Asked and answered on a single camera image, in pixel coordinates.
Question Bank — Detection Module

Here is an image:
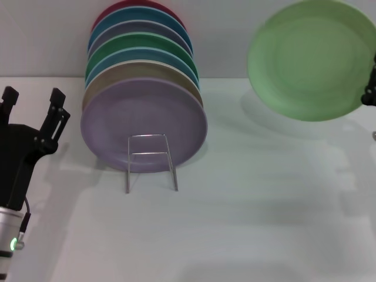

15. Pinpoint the light blue plate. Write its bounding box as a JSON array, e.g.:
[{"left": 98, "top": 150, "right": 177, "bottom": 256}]
[{"left": 85, "top": 46, "right": 200, "bottom": 90}]

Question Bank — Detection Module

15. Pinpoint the red plate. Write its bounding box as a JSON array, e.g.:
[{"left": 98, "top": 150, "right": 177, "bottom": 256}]
[{"left": 90, "top": 0, "right": 186, "bottom": 35}]

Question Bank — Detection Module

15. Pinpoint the grey lilac plate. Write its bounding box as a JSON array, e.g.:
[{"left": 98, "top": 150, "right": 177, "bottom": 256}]
[{"left": 87, "top": 20, "right": 193, "bottom": 57}]

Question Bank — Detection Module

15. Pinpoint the light green plate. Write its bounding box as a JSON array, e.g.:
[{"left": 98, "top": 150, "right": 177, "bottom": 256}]
[{"left": 246, "top": 0, "right": 376, "bottom": 122}]

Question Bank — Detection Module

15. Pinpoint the metal wire plate rack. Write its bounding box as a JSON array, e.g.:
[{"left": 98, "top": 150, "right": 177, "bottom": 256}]
[{"left": 125, "top": 134, "right": 179, "bottom": 194}]

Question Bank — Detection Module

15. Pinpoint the purple plate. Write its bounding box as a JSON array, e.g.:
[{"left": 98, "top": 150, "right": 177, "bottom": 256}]
[{"left": 80, "top": 77, "right": 209, "bottom": 174}]

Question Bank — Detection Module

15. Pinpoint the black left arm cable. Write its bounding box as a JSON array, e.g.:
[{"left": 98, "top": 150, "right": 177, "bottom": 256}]
[{"left": 16, "top": 196, "right": 32, "bottom": 251}]

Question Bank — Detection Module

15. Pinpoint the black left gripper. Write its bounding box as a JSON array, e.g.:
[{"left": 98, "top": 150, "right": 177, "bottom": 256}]
[{"left": 0, "top": 86, "right": 72, "bottom": 213}]

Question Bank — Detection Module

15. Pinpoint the teal blue plate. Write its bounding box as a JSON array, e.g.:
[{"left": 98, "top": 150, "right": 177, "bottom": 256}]
[{"left": 87, "top": 7, "right": 194, "bottom": 56}]

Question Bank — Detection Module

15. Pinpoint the beige plate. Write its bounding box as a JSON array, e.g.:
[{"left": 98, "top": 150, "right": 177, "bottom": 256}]
[{"left": 82, "top": 60, "right": 204, "bottom": 113}]

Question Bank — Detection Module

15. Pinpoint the dark green plate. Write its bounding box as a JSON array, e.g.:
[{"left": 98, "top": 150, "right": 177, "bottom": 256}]
[{"left": 85, "top": 32, "right": 198, "bottom": 83}]

